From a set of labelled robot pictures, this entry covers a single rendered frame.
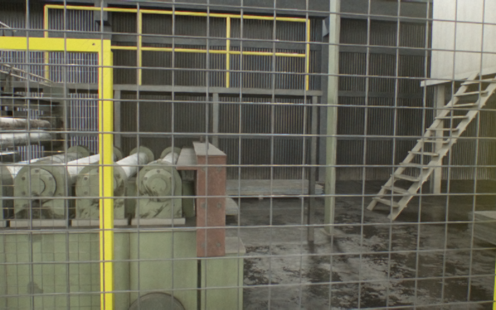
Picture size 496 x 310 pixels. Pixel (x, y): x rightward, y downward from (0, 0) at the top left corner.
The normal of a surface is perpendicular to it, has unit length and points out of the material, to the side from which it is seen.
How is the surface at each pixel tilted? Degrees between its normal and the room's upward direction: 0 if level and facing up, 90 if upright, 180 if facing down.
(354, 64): 90
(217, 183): 90
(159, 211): 90
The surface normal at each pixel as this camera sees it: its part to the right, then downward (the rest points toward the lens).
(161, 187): 0.15, 0.07
